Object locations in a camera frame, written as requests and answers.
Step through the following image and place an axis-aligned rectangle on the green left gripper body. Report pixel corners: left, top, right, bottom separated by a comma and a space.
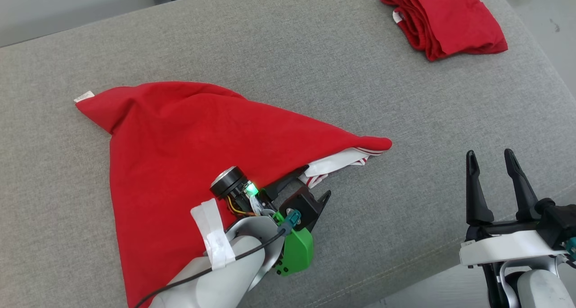
274, 227, 314, 277

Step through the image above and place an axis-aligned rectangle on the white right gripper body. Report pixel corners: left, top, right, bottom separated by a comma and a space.
459, 220, 568, 268

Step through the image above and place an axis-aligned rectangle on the red white basketball jersey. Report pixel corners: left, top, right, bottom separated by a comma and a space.
74, 81, 393, 308

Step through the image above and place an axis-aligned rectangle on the white tape strip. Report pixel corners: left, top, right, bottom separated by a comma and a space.
190, 199, 237, 270

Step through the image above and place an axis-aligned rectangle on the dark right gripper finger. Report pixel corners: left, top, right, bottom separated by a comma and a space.
466, 150, 495, 225
504, 149, 539, 222

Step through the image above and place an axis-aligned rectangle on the folded red garment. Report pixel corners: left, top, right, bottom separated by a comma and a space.
378, 0, 509, 62

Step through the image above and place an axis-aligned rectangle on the black left round motor housing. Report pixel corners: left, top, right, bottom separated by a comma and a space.
210, 166, 250, 199

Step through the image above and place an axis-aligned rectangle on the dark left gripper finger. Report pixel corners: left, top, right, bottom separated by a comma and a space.
314, 190, 332, 222
262, 165, 311, 201

